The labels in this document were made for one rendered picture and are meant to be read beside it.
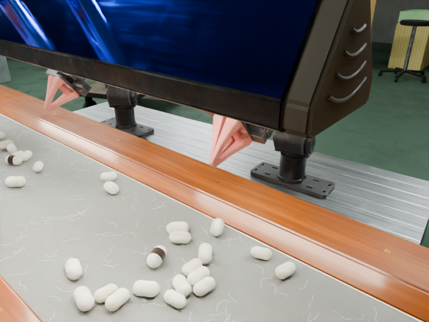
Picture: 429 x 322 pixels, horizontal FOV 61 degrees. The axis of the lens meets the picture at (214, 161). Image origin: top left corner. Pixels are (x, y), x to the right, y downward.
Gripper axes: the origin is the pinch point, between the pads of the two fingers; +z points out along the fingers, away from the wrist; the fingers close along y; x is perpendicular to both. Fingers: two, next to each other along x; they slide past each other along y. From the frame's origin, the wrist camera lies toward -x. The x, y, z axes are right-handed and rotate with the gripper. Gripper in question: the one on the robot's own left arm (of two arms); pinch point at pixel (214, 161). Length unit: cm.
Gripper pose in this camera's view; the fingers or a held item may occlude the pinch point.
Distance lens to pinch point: 56.7
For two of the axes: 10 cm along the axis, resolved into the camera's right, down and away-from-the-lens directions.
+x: 4.1, 4.7, 7.8
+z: -4.9, 8.4, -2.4
